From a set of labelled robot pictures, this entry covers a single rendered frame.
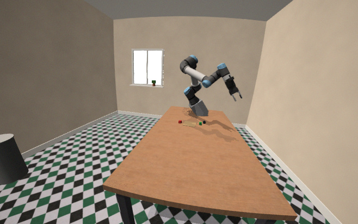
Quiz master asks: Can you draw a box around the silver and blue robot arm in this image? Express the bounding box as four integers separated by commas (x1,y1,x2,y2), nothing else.
180,55,230,105

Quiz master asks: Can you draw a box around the tan square mat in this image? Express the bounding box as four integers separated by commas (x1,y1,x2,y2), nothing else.
183,121,197,127

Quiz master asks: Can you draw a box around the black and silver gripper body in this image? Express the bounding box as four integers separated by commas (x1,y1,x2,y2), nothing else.
223,74,239,95

